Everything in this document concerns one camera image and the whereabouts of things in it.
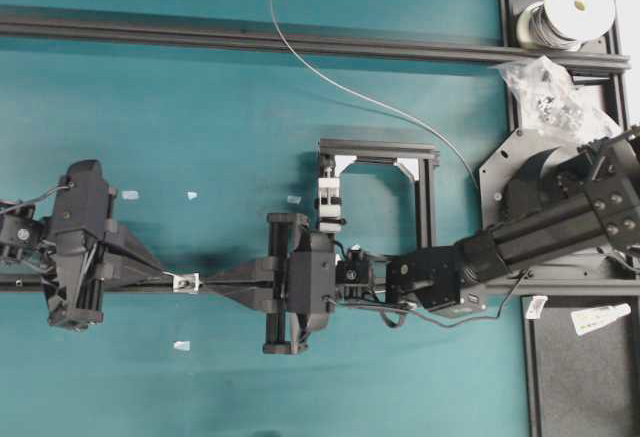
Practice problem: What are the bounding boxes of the thin grey wire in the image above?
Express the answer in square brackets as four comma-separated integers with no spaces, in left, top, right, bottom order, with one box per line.
[162,0,481,291]

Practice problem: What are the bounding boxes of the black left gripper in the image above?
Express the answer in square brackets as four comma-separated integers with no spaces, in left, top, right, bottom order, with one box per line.
[45,160,166,330]

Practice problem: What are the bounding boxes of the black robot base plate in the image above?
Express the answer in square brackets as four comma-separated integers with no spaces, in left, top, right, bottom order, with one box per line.
[479,129,577,228]

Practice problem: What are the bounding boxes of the grey metal fitting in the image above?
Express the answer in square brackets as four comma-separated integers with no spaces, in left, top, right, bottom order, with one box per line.
[171,273,201,294]

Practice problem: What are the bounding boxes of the long black aluminium rail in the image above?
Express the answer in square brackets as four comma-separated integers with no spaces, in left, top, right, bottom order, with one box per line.
[1,252,639,297]

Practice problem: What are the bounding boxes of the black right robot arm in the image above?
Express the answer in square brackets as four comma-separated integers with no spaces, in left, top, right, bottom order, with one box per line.
[204,128,639,354]

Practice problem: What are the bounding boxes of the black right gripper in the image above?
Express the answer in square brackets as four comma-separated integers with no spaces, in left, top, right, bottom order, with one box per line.
[202,213,336,355]

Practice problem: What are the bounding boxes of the small black extrusion frame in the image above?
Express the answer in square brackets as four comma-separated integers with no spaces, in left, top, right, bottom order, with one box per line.
[317,138,440,249]

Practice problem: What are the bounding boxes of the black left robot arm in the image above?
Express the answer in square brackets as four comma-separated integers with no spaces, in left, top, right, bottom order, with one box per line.
[1,160,166,331]

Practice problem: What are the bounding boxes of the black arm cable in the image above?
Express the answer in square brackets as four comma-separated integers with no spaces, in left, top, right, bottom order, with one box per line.
[329,269,534,331]

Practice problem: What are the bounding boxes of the white wire spool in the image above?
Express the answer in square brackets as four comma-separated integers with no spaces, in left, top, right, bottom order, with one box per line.
[516,0,616,52]

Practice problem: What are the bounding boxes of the clear plastic parts bag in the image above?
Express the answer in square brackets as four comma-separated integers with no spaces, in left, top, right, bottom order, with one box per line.
[495,56,621,144]

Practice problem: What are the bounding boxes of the white clamp fixture blocks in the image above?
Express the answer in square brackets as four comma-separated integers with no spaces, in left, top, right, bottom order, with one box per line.
[316,154,346,234]

